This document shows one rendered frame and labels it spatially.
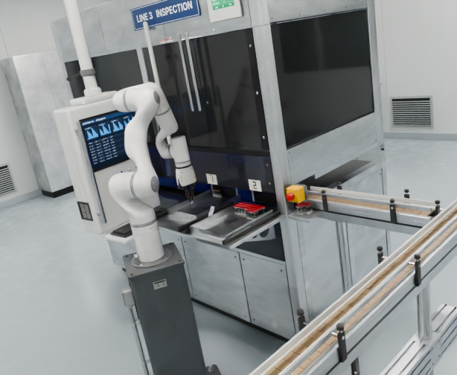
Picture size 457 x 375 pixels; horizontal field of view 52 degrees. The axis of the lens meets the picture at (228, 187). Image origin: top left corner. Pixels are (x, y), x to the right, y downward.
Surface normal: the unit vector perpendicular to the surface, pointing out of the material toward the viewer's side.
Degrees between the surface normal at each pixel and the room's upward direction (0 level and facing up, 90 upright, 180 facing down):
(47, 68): 90
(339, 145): 90
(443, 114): 90
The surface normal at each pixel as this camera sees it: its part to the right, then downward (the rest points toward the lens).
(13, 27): 0.69, 0.11
